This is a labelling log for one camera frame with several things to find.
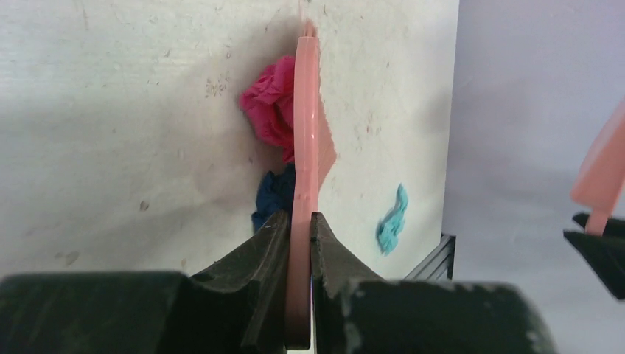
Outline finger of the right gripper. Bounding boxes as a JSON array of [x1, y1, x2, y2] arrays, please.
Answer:
[[563, 218, 624, 300]]

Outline magenta paper scrap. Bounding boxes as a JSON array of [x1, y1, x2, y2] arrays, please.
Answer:
[[238, 55, 296, 164]]

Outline cyan paper scrap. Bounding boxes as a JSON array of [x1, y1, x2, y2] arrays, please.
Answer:
[[376, 184, 409, 256]]

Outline dark blue paper scrap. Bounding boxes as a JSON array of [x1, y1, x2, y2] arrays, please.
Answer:
[[251, 163, 296, 232]]

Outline pink plastic hand brush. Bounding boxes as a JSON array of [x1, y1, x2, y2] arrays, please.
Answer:
[[284, 19, 321, 350]]

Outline pink plastic dustpan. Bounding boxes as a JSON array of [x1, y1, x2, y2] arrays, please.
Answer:
[[570, 102, 624, 235]]

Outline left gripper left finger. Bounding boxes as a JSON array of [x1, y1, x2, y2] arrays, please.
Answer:
[[1, 212, 289, 353]]

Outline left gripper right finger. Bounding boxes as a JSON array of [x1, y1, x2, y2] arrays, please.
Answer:
[[310, 212, 557, 353]]

